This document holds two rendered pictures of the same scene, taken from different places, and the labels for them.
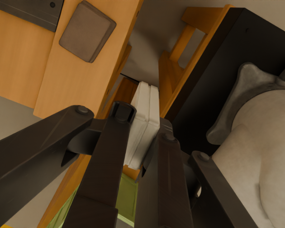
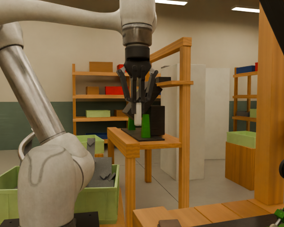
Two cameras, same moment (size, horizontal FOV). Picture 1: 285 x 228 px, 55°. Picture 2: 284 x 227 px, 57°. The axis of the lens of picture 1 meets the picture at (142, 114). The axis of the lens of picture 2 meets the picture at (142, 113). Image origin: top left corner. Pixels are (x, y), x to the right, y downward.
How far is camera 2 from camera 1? 75 cm
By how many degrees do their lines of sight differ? 68
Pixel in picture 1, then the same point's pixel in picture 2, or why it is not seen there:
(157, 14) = not seen: outside the picture
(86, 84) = (152, 220)
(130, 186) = not seen: hidden behind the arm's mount
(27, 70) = (181, 218)
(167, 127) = (133, 109)
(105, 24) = not seen: outside the picture
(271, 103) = (68, 204)
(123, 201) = (93, 199)
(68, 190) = (120, 209)
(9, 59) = (192, 217)
